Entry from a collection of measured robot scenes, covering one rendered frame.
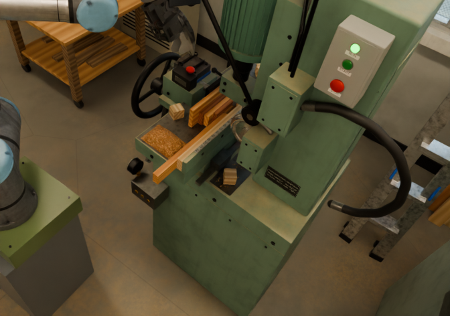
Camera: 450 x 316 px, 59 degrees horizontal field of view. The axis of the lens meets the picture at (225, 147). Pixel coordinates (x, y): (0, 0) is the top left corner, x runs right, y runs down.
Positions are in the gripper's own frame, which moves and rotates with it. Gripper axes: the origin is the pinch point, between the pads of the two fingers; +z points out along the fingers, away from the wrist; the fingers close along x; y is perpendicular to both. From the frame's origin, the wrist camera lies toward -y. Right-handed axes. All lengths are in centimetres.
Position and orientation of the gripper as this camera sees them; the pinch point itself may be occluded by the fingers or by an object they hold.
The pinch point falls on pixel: (192, 49)
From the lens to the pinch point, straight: 125.3
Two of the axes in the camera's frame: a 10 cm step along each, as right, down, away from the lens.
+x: 7.0, 2.9, -6.5
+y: -6.1, 7.1, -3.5
